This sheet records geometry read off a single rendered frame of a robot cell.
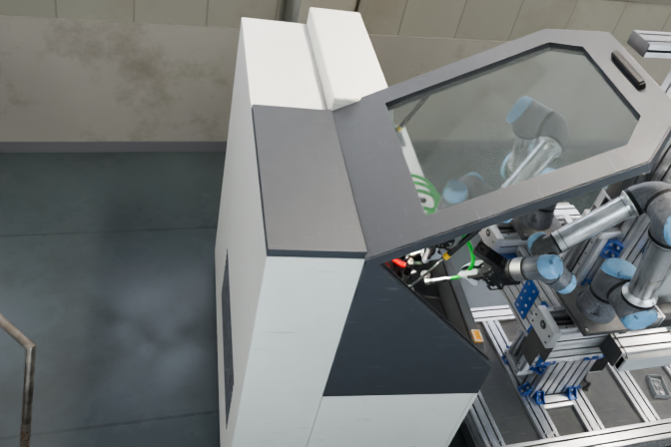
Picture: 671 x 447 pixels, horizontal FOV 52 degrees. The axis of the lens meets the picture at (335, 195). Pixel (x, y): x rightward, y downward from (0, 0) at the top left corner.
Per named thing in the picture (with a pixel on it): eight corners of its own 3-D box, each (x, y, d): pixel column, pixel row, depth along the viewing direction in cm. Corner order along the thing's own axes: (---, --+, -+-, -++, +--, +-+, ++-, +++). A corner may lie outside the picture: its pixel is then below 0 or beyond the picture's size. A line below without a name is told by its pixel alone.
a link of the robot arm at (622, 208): (657, 160, 220) (519, 234, 232) (675, 183, 212) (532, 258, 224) (665, 181, 227) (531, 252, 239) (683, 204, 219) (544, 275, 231)
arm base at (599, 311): (600, 290, 268) (612, 273, 261) (622, 321, 257) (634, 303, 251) (568, 293, 263) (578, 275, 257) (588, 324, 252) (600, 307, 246)
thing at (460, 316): (474, 383, 253) (489, 357, 243) (463, 384, 252) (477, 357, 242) (431, 260, 299) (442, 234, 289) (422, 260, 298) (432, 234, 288)
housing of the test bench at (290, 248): (288, 505, 286) (367, 251, 192) (219, 509, 279) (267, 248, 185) (264, 260, 390) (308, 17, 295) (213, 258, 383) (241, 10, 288)
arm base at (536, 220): (541, 206, 303) (549, 189, 296) (557, 229, 292) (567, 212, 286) (511, 207, 298) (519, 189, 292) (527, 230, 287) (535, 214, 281)
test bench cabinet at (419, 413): (419, 498, 300) (478, 394, 250) (288, 506, 286) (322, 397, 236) (386, 362, 352) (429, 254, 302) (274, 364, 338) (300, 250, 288)
